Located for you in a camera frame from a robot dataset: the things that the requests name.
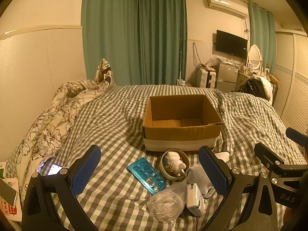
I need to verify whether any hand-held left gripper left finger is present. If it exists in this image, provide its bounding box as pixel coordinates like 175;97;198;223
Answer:
22;145;102;231

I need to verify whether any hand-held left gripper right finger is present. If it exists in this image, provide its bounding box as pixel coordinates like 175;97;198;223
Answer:
198;146;285;231

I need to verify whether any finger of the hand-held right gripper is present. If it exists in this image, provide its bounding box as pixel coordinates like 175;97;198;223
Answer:
254;142;286;174
285;127;308;152

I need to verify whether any grey cloth pouch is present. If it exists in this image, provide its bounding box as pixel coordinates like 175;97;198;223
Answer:
186;163;214;196

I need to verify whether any small white packet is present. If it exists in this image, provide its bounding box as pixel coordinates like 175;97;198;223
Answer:
186;183;206;217

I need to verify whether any white toy figurine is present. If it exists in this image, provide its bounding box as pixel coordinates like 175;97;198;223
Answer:
164;151;187;177

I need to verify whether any ceramic bowl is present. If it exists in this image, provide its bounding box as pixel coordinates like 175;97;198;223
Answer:
159;150;190;181

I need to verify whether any cardboard box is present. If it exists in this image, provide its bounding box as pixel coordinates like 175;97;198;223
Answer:
142;94;223;153

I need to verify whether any teal blister pack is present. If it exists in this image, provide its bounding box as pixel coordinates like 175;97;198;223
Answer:
126;157;167;195

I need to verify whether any white cloth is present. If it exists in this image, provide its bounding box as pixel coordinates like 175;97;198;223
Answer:
214;151;230;163

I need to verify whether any lit smartphone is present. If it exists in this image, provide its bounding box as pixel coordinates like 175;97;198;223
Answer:
47;164;63;176

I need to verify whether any grey checked bed sheet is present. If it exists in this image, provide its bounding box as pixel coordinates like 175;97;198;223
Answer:
5;84;306;231

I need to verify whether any white louvred wardrobe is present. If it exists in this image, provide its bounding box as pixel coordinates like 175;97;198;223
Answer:
271;30;308;136

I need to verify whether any white jacket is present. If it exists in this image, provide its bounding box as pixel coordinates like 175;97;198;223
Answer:
250;75;274;101

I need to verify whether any floral quilt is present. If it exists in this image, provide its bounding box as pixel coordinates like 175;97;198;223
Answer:
5;58;116;198

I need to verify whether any black jacket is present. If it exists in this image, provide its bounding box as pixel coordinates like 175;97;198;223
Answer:
238;76;269;100

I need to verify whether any dark smartphone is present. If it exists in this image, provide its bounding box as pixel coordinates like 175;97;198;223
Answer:
0;178;17;208

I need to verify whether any red and white booklet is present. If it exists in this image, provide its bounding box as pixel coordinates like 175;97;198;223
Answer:
0;177;23;222

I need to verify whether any small silver fridge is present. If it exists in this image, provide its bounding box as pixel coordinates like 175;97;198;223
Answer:
215;63;239;93

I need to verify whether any white oval mirror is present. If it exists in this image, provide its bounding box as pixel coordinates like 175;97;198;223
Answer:
247;44;263;72

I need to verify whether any white suitcase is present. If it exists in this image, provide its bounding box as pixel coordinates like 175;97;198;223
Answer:
196;68;217;89

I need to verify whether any narrow green curtain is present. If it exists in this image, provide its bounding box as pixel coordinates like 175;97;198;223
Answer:
248;1;276;74

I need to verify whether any plastic bag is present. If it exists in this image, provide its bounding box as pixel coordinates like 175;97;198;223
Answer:
209;55;222;67

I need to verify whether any white pole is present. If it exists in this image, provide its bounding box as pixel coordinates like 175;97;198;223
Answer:
177;37;186;85

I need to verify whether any wide green curtain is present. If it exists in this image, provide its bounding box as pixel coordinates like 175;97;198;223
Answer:
135;0;188;85
81;0;138;85

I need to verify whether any white air conditioner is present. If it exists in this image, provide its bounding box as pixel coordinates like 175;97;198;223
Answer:
207;0;248;19

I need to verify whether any black wall television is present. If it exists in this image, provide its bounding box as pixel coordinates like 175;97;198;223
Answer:
215;30;248;59

